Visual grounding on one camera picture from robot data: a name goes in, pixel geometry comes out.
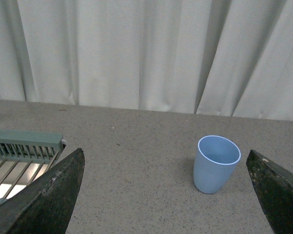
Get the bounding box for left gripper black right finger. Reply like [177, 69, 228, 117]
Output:
[246, 150, 293, 234]

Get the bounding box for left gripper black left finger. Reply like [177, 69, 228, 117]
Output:
[0, 148, 85, 234]

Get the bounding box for light blue plastic cup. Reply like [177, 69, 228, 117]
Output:
[193, 135, 241, 194]

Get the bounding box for green dish drying rack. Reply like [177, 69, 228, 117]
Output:
[0, 130, 67, 205]

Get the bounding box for white pleated curtain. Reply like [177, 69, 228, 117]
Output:
[0, 0, 293, 120]

